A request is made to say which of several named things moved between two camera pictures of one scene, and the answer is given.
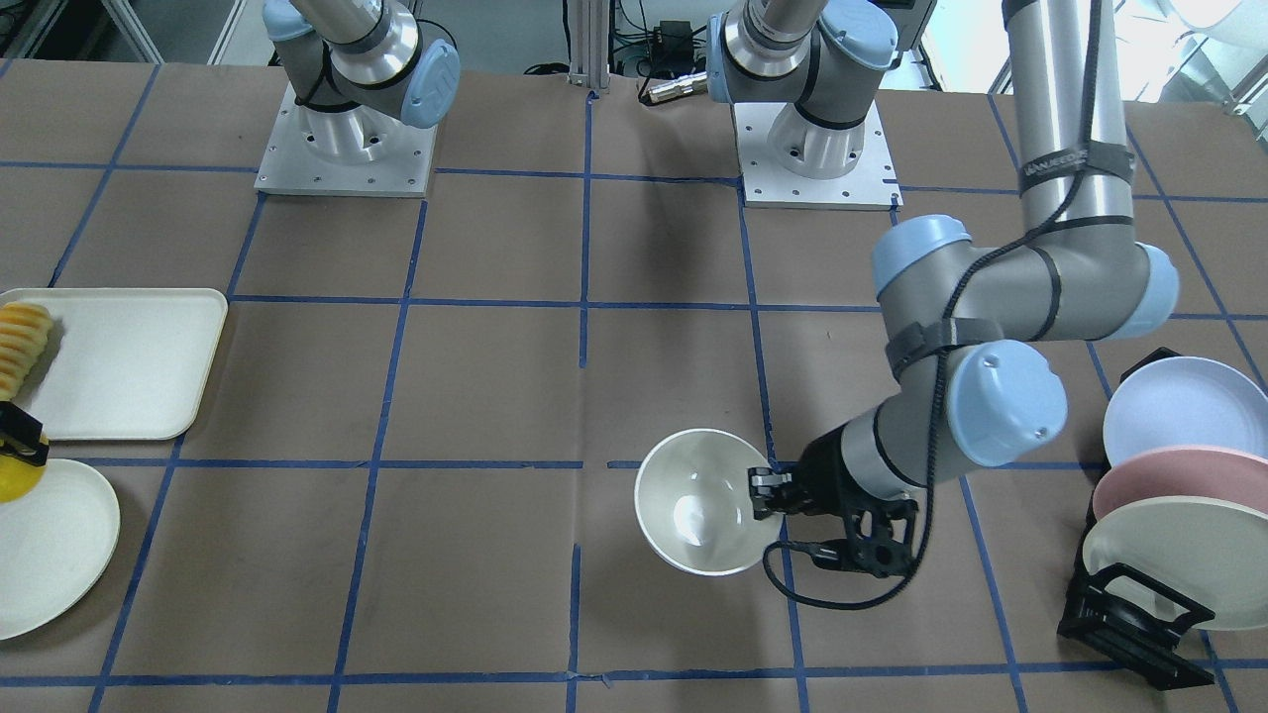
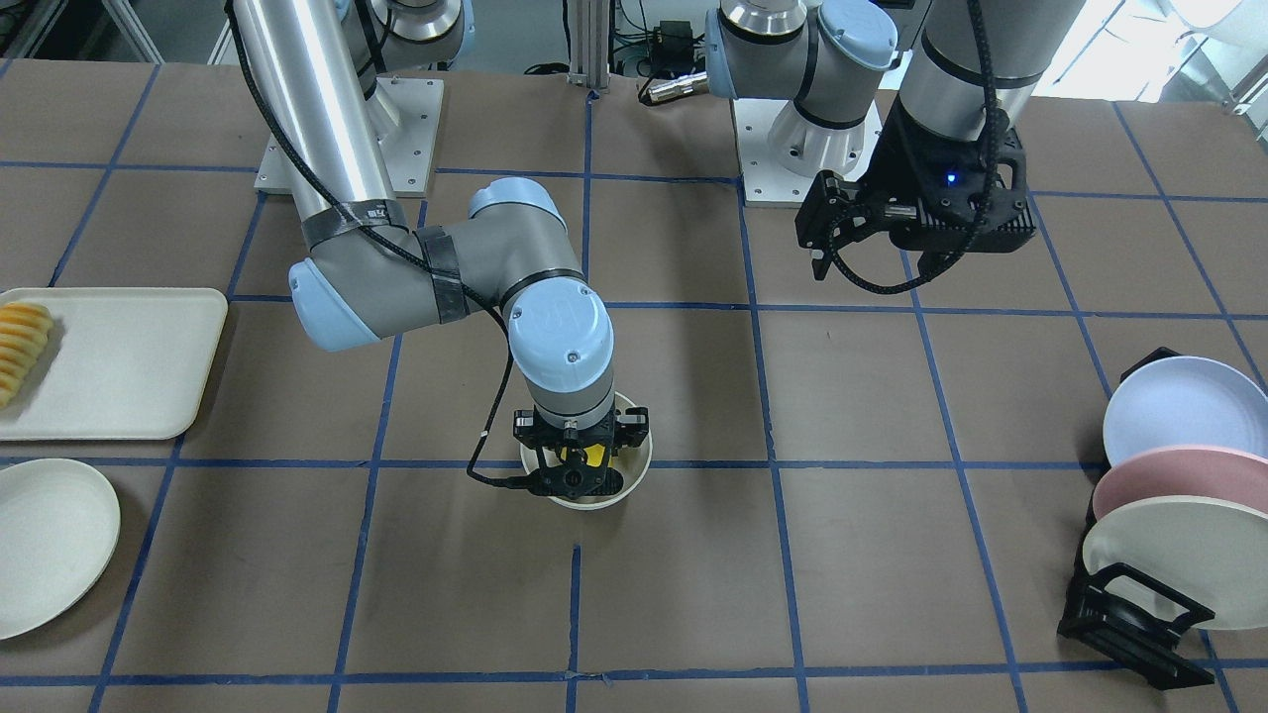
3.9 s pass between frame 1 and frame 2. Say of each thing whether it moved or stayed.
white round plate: stayed
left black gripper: moved
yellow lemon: moved
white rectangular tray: stayed
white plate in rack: stayed
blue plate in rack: stayed
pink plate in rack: stayed
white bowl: moved
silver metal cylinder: stayed
